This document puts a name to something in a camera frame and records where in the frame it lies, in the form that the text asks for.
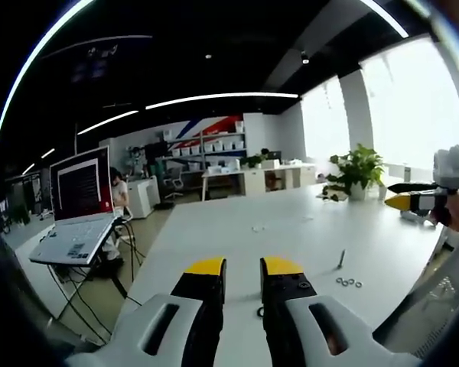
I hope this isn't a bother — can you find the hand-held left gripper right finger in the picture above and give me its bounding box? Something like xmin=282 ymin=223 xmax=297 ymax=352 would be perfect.
xmin=259 ymin=255 xmax=422 ymax=367

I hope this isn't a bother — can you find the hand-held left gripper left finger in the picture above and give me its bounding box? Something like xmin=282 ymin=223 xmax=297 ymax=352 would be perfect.
xmin=66 ymin=256 xmax=228 ymax=367

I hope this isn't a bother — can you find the potted green plant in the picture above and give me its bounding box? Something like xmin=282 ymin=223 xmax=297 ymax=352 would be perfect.
xmin=324 ymin=143 xmax=388 ymax=202

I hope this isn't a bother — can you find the black laptop stand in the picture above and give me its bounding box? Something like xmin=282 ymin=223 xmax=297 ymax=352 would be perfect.
xmin=45 ymin=217 xmax=129 ymax=320

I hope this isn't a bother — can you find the grey mesh chair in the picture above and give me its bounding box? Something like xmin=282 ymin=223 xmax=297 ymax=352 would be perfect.
xmin=373 ymin=228 xmax=459 ymax=360

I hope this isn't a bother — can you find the white storage cabinet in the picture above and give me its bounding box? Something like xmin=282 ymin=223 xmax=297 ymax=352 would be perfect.
xmin=243 ymin=161 xmax=317 ymax=196

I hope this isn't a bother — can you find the grey office chair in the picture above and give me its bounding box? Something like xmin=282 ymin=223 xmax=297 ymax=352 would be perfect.
xmin=162 ymin=166 xmax=185 ymax=200

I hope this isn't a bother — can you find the white laptop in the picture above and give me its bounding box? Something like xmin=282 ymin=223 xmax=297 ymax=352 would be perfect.
xmin=28 ymin=145 xmax=122 ymax=267

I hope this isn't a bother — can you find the white desk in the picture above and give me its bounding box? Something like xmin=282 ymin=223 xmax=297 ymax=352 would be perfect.
xmin=200 ymin=167 xmax=246 ymax=202

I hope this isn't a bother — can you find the small potted plant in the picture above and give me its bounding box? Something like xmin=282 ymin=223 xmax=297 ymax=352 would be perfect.
xmin=241 ymin=148 xmax=271 ymax=170

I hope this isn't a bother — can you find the shelf with white bins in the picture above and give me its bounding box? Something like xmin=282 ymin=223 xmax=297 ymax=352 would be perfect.
xmin=157 ymin=121 xmax=248 ymax=175

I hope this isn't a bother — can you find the black cable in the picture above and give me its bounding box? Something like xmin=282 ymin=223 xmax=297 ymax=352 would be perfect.
xmin=47 ymin=219 xmax=146 ymax=345

